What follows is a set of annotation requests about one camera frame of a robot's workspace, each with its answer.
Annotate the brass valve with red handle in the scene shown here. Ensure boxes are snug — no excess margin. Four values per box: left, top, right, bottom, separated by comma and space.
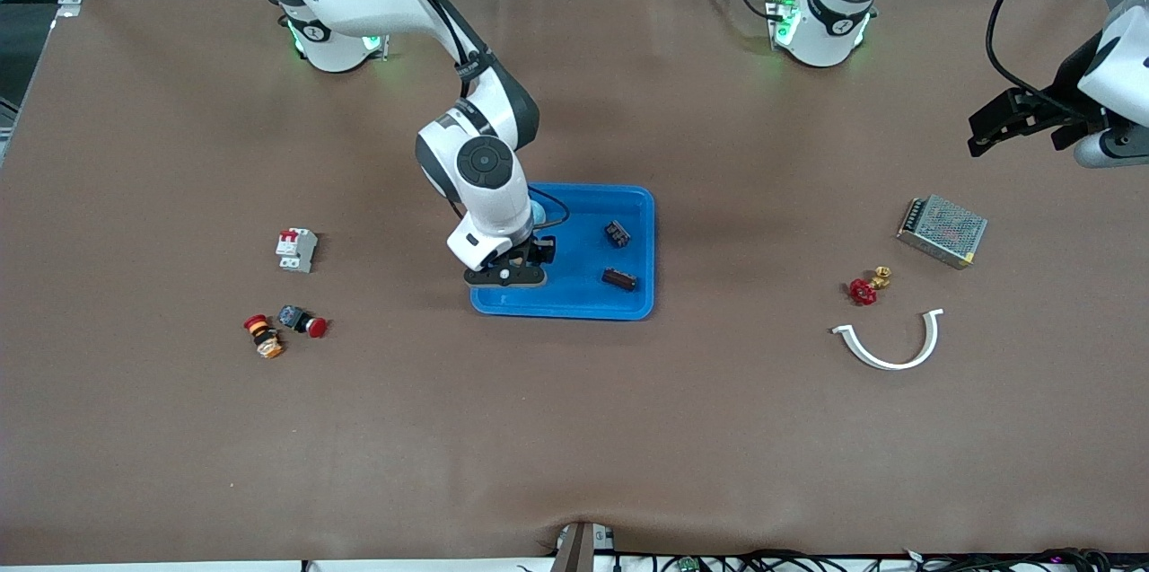
848, 266, 894, 307

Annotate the blue plastic tray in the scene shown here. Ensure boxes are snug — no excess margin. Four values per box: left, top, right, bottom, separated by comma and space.
469, 181, 657, 322

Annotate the brown table cover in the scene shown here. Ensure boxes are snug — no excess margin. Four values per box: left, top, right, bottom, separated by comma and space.
0, 0, 1149, 566

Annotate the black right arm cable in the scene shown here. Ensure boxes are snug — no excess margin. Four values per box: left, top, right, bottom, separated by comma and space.
368, 0, 572, 233

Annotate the grey metal post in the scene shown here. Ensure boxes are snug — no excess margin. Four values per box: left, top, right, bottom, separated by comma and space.
549, 521, 617, 572

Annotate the black push button red cap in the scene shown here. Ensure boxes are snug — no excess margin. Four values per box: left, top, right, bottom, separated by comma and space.
276, 304, 329, 339

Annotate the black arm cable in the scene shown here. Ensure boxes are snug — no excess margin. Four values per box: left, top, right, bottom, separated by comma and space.
368, 0, 572, 233
986, 0, 1110, 110

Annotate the white circuit breaker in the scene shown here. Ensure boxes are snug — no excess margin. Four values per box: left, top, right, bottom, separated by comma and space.
275, 227, 319, 274

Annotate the red and yellow emergency button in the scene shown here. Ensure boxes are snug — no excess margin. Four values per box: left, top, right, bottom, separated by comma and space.
243, 314, 286, 360

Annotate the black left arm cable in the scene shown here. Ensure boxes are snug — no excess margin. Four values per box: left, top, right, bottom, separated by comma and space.
986, 0, 1110, 110

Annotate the metal mesh power supply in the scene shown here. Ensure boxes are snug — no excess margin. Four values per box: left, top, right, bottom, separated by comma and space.
896, 194, 989, 270

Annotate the white half-round pipe clamp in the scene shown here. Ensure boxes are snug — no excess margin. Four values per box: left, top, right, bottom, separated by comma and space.
830, 308, 946, 372

